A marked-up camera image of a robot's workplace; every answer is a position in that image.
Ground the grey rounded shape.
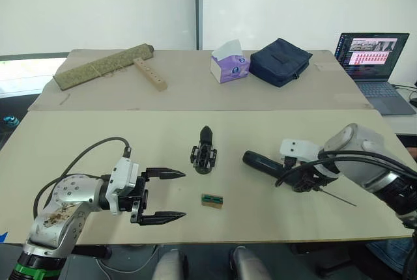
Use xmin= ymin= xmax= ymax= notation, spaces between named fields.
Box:
xmin=229 ymin=245 xmax=272 ymax=280
xmin=151 ymin=248 xmax=190 ymax=280

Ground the bystander blue jeans leg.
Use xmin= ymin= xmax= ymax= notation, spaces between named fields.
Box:
xmin=366 ymin=237 xmax=415 ymax=275

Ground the white cable under table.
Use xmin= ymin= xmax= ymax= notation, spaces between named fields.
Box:
xmin=96 ymin=245 xmax=161 ymax=275

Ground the wooden block with holes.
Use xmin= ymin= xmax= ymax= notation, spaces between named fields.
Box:
xmin=133 ymin=57 xmax=169 ymax=92

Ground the black electric screwdriver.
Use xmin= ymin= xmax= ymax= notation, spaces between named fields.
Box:
xmin=242 ymin=150 xmax=358 ymax=208

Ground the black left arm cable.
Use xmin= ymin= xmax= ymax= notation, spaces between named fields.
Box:
xmin=33 ymin=136 xmax=133 ymax=219

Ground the small wooden block green top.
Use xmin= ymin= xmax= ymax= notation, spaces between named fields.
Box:
xmin=200 ymin=192 xmax=225 ymax=210

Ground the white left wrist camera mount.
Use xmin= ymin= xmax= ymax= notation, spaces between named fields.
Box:
xmin=105 ymin=156 xmax=139 ymax=216

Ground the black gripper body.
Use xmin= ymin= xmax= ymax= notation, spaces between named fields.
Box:
xmin=190 ymin=143 xmax=218 ymax=175

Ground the olive green rolled cloth bag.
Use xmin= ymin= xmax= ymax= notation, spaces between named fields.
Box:
xmin=53 ymin=42 xmax=155 ymax=92

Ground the white side desk dark rim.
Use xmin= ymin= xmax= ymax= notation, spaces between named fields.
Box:
xmin=0 ymin=51 xmax=70 ymax=99

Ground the purple tissue box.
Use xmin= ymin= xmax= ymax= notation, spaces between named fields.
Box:
xmin=209 ymin=39 xmax=251 ymax=85

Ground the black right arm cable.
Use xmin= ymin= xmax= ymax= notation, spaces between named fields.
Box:
xmin=274 ymin=149 xmax=417 ymax=190

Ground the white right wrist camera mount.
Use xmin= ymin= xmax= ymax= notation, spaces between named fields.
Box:
xmin=280 ymin=138 xmax=340 ymax=180

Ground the thin black desk cable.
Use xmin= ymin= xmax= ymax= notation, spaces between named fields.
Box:
xmin=388 ymin=82 xmax=417 ymax=92

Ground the open dark grey laptop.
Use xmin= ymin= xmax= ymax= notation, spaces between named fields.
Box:
xmin=334 ymin=32 xmax=417 ymax=117

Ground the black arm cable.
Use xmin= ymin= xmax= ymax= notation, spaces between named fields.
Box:
xmin=274 ymin=149 xmax=417 ymax=190
xmin=33 ymin=136 xmax=133 ymax=219

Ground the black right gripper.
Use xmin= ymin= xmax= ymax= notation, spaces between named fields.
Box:
xmin=282 ymin=155 xmax=328 ymax=194

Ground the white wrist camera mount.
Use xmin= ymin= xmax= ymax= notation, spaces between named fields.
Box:
xmin=280 ymin=138 xmax=340 ymax=180
xmin=105 ymin=156 xmax=139 ymax=216

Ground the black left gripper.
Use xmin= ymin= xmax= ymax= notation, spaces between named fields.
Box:
xmin=118 ymin=167 xmax=188 ymax=227

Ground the white desk under laptop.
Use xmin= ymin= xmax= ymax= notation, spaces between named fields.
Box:
xmin=377 ymin=81 xmax=417 ymax=136

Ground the dark vertical wall post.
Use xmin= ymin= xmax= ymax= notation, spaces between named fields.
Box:
xmin=193 ymin=0 xmax=205 ymax=51

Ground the navy blue zip pouch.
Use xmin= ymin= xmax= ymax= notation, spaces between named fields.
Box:
xmin=248 ymin=37 xmax=314 ymax=89

